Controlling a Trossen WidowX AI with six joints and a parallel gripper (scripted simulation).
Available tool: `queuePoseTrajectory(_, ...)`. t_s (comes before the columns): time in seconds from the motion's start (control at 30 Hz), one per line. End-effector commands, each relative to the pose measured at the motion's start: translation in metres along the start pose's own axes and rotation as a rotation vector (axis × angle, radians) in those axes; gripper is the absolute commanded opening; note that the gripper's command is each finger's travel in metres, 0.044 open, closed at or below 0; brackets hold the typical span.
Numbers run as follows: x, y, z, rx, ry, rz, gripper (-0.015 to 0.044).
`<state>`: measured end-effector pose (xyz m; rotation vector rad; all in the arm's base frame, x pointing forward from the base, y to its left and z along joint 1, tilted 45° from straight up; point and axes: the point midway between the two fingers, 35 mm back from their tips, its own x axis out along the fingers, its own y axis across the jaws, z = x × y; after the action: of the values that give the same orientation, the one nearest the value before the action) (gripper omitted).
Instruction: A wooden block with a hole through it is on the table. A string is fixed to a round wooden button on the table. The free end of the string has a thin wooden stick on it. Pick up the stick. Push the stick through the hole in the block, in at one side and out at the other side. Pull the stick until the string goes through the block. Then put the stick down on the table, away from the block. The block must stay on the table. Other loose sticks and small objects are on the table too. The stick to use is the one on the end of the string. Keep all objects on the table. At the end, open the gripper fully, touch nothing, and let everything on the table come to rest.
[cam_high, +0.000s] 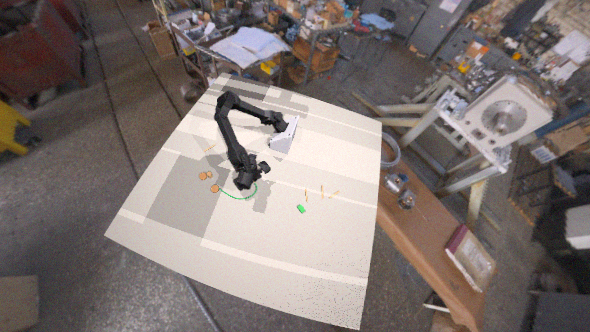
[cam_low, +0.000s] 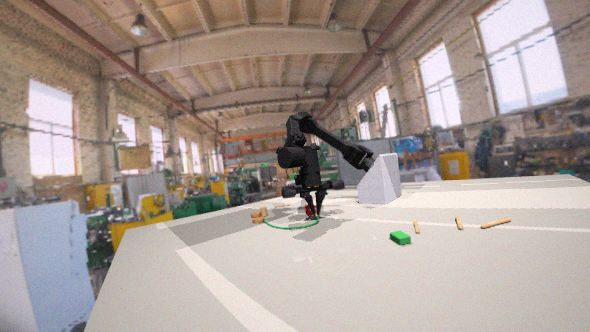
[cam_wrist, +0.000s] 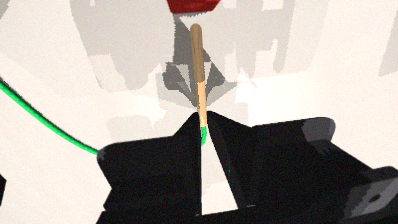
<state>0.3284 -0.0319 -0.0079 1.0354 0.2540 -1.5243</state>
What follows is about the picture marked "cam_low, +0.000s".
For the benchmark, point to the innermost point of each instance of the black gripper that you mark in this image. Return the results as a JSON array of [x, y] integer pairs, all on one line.
[[310, 178]]

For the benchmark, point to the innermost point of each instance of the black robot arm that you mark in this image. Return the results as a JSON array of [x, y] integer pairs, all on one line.
[[293, 154]]

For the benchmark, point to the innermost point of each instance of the small green block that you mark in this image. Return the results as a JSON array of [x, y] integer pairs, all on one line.
[[400, 238]]

